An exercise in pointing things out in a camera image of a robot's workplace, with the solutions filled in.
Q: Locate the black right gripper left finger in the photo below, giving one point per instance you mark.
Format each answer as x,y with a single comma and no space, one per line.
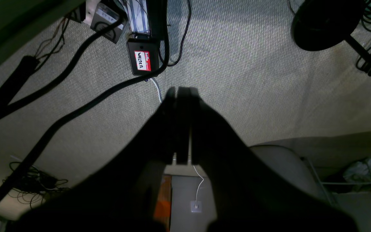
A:
121,196

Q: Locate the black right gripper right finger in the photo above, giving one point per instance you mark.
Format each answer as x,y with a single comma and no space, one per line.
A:
249,196

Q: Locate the black box with name tag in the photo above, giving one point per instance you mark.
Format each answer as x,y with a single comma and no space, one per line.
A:
143,55

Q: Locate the black round stand base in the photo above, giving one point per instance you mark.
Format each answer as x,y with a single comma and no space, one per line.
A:
322,24

